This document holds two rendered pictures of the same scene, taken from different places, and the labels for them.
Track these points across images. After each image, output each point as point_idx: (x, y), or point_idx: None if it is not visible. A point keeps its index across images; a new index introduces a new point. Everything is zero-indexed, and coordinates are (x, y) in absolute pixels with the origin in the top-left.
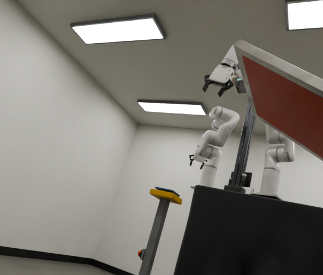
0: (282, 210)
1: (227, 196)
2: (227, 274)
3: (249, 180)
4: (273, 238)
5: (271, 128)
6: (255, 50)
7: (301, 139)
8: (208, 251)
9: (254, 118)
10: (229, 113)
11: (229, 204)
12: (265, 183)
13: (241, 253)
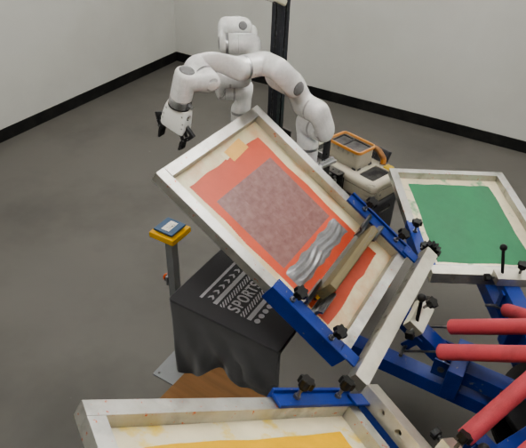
0: (235, 338)
1: (195, 316)
2: (209, 361)
3: None
4: (233, 351)
5: (293, 102)
6: (176, 197)
7: (301, 181)
8: (192, 347)
9: (285, 43)
10: (241, 47)
11: (197, 322)
12: None
13: (215, 354)
